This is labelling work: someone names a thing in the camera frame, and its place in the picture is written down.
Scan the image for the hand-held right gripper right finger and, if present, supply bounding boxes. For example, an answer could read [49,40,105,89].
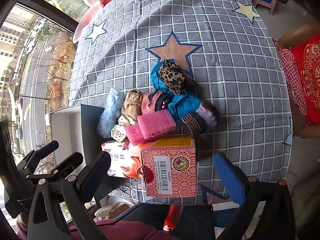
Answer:
[214,152,297,240]

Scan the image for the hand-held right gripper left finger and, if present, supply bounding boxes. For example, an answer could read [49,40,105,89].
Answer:
[27,151,112,240]

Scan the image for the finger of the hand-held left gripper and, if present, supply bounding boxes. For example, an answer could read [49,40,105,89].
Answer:
[24,140,60,178]
[37,152,84,183]

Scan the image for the large pink foam block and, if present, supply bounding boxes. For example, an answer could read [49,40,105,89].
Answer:
[137,109,177,140]

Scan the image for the blue plastic bag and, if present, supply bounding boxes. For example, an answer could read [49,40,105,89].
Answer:
[150,62,203,125]

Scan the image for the floral tissue pack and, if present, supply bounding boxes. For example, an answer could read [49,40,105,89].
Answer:
[101,141,143,180]

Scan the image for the white storage box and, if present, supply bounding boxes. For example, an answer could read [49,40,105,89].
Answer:
[44,104,85,157]

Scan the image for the dark grey board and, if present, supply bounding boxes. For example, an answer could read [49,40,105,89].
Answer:
[80,104,119,202]

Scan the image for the beige slipper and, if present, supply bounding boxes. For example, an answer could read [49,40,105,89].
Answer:
[94,196,136,221]

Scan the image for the white polka dot cloth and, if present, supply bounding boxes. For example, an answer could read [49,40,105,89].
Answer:
[111,116,131,143]

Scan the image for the small pink foam block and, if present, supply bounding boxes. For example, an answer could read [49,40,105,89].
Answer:
[124,124,146,146]

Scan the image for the light blue fuzzy sock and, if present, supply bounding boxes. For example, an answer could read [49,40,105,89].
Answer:
[97,88,126,138]

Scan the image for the red patterned cardboard box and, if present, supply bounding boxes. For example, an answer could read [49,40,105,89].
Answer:
[140,134,197,197]

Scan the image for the person's maroon trousers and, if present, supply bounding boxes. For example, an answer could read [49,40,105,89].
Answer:
[69,217,175,240]

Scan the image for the purple striped knitted sock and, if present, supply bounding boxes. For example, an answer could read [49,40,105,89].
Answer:
[181,101,218,138]

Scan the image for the red plastic object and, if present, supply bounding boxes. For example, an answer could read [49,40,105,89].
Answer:
[163,204,182,232]

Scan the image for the beige underwear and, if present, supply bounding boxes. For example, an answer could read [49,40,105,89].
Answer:
[121,89,145,121]

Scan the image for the pink knitted slipper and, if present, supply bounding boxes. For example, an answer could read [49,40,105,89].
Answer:
[141,90,171,117]

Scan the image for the grey checked star bedsheet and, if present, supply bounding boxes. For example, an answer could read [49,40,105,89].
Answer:
[68,0,293,207]

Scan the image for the red checked cloth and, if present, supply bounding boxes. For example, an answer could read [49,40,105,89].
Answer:
[272,39,308,126]

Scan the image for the leopard print cloth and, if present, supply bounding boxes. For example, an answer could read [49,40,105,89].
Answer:
[157,59,198,96]

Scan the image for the red embroidered pillow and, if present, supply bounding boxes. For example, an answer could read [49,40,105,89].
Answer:
[291,33,320,125]

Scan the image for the pink plastic basin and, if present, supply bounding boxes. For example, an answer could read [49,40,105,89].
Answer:
[73,0,112,43]

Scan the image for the wooden bench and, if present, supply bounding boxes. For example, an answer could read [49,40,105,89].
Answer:
[276,21,320,138]

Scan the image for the black window frame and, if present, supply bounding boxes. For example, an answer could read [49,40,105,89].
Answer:
[0,0,78,32]

